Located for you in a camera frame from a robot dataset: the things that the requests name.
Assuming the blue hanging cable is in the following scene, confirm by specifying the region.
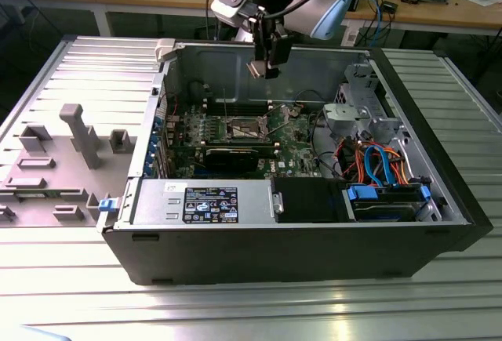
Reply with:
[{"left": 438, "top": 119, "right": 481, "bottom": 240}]
[{"left": 374, "top": 0, "right": 389, "bottom": 50}]

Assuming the black open PC case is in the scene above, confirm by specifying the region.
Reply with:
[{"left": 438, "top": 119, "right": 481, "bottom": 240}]
[{"left": 95, "top": 38, "right": 494, "bottom": 287}]

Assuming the silver power supply unit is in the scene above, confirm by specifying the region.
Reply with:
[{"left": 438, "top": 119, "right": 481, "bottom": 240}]
[{"left": 131, "top": 178, "right": 274, "bottom": 227}]

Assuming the black graphics card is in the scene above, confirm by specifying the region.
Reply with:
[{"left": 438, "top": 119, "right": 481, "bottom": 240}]
[{"left": 203, "top": 145, "right": 260, "bottom": 174}]

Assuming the silver metal drive cage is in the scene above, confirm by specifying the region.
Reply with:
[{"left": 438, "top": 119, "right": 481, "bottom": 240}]
[{"left": 323, "top": 62, "right": 411, "bottom": 150}]

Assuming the CPU socket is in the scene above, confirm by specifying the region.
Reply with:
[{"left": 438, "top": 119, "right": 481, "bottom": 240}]
[{"left": 223, "top": 116, "right": 270, "bottom": 141}]

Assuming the pale grey case latch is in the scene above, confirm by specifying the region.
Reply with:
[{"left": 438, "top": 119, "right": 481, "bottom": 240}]
[{"left": 155, "top": 38, "right": 177, "bottom": 63}]

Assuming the grey plastic parts rack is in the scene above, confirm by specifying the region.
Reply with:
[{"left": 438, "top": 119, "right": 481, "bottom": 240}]
[{"left": 0, "top": 103, "right": 138, "bottom": 228}]

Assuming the hard disk in blue carrier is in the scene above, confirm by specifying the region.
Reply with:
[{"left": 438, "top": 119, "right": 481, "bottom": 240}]
[{"left": 344, "top": 183, "right": 432, "bottom": 223}]

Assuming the orange wire bundle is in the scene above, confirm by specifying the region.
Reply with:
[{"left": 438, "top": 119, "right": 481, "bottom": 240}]
[{"left": 351, "top": 143, "right": 411, "bottom": 187}]

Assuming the black RAM slot row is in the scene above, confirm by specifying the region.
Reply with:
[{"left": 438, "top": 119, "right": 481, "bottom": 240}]
[
  {"left": 206, "top": 100, "right": 274, "bottom": 117},
  {"left": 203, "top": 139, "right": 278, "bottom": 150}
]

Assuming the black printed label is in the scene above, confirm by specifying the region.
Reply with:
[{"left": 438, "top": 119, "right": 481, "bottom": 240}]
[{"left": 184, "top": 187, "right": 239, "bottom": 224}]

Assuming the blue flat wire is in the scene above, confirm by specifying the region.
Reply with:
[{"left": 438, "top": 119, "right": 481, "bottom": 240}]
[{"left": 363, "top": 143, "right": 398, "bottom": 190}]

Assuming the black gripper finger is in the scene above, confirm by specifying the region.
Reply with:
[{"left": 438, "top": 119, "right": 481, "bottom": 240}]
[
  {"left": 253, "top": 15, "right": 271, "bottom": 63},
  {"left": 266, "top": 23, "right": 293, "bottom": 80}
]

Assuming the green motherboard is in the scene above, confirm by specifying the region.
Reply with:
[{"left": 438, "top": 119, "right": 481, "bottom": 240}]
[{"left": 164, "top": 100, "right": 326, "bottom": 180}]

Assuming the silver square CPU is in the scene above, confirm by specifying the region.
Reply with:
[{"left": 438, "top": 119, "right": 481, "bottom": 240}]
[{"left": 246, "top": 60, "right": 270, "bottom": 80}]

